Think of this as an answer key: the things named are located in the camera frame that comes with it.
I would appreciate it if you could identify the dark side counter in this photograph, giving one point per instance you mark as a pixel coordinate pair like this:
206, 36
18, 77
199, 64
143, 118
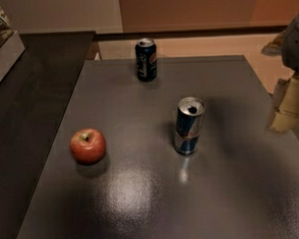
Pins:
33, 99

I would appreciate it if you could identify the white snack display box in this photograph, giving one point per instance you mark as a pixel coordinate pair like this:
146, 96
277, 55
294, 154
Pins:
11, 45

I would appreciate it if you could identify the silver blue red bull can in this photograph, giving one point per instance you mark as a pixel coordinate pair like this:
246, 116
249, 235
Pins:
191, 112

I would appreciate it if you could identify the dark blue pepsi can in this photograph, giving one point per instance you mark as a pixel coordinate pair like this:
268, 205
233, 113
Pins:
146, 53

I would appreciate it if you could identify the red apple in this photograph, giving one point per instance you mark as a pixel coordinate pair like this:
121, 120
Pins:
88, 146

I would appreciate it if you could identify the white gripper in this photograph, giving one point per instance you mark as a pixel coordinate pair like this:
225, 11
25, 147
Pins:
295, 50

